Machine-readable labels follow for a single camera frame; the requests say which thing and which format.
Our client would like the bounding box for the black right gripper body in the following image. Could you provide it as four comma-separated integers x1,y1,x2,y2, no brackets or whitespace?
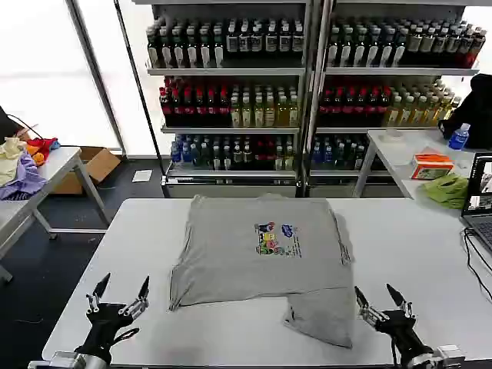
374,311,434,361

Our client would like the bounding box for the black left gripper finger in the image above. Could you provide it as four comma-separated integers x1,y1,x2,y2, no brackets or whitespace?
118,274,151,320
85,272,112,314

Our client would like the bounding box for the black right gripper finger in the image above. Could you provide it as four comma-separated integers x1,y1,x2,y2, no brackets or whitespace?
353,285,390,327
385,283,417,321

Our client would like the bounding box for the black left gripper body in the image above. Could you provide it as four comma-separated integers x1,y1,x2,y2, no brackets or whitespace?
75,302,135,357

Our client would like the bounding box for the grey printed t-shirt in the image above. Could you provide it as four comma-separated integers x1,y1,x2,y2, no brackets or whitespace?
167,194,355,350

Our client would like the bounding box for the grey laptop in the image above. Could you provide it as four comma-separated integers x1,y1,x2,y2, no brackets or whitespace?
460,152,492,255

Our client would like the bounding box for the green cloth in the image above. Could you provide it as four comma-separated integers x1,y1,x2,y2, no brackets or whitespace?
418,172,470,211

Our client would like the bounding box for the brown cardboard box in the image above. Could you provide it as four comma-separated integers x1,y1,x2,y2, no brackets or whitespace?
49,146,122,195

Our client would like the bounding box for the purple cloth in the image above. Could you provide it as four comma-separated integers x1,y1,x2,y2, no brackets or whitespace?
0,149,49,201

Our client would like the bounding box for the white side table with clothes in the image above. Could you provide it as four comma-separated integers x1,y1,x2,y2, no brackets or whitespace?
0,145,112,285

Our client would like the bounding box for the orange tissue box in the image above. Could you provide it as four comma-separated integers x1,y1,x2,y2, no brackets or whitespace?
408,153,456,181

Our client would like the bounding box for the white side table with laptop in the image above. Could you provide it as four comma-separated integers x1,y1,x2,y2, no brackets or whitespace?
351,128,492,221

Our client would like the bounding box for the red cloth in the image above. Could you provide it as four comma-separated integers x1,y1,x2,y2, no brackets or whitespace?
25,137,59,159

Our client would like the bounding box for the cream cloth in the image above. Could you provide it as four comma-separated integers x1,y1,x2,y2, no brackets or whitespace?
0,137,28,187

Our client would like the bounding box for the blue plastic bottle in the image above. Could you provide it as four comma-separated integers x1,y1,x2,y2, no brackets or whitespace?
447,122,472,150

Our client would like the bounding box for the black slanted pole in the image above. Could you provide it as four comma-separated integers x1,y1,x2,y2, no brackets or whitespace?
114,0,172,199

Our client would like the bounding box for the black backpack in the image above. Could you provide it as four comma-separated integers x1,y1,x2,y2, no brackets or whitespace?
437,72,492,151

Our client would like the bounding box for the shelf rack with bottles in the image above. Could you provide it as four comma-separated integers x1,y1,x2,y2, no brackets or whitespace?
307,0,486,199
132,0,314,199

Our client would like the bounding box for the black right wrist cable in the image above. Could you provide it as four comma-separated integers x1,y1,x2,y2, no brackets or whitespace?
389,332,401,366

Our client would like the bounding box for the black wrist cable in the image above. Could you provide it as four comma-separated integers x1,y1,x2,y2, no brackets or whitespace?
389,332,401,366
109,327,141,349

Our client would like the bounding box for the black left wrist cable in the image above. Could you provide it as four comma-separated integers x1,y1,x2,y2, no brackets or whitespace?
109,327,141,349

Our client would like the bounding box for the black laptop cable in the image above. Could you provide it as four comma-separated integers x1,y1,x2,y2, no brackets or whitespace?
464,227,492,255
463,227,492,301

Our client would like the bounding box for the black object with cable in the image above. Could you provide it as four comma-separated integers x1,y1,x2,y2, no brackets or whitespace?
0,105,40,141

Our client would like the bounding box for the grey window frame post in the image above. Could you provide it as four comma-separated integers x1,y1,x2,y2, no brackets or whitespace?
65,0,128,155

